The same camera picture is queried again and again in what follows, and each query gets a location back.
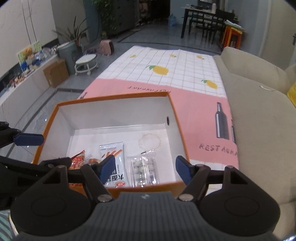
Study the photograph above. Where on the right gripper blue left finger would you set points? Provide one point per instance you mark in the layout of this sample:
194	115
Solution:
105	168

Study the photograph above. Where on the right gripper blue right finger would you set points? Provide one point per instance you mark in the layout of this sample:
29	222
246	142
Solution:
185	169

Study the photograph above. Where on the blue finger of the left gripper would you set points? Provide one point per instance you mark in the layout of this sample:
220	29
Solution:
29	139

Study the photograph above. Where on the small round red snack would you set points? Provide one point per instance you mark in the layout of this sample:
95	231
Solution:
92	160

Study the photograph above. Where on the white breadstick snack bag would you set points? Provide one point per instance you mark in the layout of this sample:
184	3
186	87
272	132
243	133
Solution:
118	177

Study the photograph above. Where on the red Mimi fries bag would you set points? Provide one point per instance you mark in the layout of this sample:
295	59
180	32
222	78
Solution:
77	161

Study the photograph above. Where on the clear white candy bag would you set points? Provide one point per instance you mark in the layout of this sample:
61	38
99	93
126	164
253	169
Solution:
143	169

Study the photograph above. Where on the white tv counter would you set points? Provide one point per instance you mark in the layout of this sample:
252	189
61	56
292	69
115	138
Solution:
16	101

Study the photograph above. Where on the orange cardboard box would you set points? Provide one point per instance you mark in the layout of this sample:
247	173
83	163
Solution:
142	121

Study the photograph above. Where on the brown cardboard carton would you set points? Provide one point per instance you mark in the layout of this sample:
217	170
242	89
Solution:
56	73

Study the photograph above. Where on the teddy bear picture card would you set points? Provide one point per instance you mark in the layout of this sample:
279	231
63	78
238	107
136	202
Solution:
27	55

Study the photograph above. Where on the beige sofa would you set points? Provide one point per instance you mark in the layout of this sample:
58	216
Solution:
264	125

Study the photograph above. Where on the white round stool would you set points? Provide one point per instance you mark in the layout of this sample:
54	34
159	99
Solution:
86	64

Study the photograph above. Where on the grey plant pot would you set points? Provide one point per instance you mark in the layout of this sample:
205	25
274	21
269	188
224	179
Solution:
70	53

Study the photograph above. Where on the pink small heater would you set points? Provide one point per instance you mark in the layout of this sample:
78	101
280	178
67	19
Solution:
106	47

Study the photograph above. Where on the yellow cushion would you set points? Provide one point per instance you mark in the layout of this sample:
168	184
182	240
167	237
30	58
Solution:
291	94

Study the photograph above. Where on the orange stool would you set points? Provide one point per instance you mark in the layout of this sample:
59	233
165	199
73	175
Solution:
231	34

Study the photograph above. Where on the black dining table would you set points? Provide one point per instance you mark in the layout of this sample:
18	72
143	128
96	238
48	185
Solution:
210	22

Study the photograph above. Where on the dark drawer cabinet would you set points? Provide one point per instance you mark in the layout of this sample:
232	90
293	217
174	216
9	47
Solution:
123	12

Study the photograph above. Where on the blue water jug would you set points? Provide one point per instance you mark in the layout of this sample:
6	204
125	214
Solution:
172	21

